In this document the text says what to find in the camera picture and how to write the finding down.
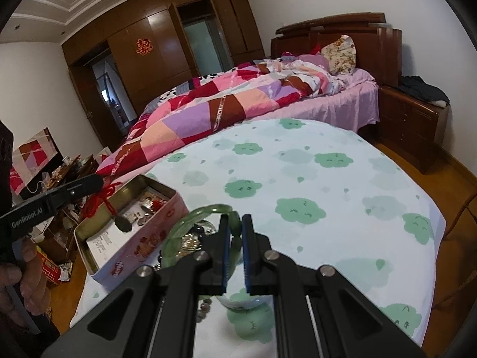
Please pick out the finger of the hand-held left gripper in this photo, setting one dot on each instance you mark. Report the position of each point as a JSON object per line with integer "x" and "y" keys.
{"x": 78, "y": 188}

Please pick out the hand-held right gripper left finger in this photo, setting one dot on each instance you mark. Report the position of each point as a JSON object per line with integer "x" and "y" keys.
{"x": 224, "y": 257}

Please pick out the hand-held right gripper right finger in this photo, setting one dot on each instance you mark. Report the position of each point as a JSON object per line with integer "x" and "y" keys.
{"x": 246, "y": 261}

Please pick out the green jade bangle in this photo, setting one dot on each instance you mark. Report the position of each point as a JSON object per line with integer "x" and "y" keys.
{"x": 197, "y": 210}

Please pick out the pink tin box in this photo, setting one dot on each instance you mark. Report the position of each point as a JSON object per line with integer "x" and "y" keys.
{"x": 149, "y": 238}

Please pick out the person's left hand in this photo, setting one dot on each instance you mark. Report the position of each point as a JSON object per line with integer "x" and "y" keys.
{"x": 33, "y": 276}

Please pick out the cluttered wooden cabinet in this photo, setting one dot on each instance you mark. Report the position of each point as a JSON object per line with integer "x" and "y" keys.
{"x": 59, "y": 238}

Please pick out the red cardboard box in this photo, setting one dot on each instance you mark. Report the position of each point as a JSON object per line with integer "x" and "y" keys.
{"x": 48, "y": 268}

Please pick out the flat screen television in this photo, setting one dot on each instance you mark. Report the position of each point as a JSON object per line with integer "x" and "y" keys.
{"x": 33, "y": 156}

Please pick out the white paper card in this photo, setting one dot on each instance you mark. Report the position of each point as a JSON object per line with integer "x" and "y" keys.
{"x": 104, "y": 248}

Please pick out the small red trinket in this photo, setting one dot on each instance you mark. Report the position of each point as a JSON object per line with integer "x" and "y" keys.
{"x": 157, "y": 203}

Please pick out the patchwork quilt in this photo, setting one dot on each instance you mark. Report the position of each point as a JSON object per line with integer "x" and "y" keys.
{"x": 208, "y": 104}

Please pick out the red paper decoration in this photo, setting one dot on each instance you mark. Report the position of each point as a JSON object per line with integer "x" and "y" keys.
{"x": 143, "y": 46}

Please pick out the wooden wardrobe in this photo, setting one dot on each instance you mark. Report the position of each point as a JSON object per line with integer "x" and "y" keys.
{"x": 160, "y": 44}

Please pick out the pink bed sheet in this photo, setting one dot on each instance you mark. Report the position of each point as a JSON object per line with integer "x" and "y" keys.
{"x": 356, "y": 95}

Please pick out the wooden nightstand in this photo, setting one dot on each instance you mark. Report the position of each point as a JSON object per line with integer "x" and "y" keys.
{"x": 406, "y": 130}

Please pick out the pink pillow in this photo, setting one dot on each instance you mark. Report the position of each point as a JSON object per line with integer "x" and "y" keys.
{"x": 311, "y": 60}

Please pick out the wooden chair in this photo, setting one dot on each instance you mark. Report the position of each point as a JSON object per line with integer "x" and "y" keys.
{"x": 460, "y": 216}

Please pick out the floral pillow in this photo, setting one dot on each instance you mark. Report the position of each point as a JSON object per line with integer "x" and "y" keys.
{"x": 341, "y": 54}

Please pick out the dark clothing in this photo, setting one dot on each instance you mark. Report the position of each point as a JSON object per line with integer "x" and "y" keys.
{"x": 421, "y": 89}

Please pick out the wooden bed headboard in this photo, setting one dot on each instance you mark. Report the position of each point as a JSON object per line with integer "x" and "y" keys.
{"x": 376, "y": 41}

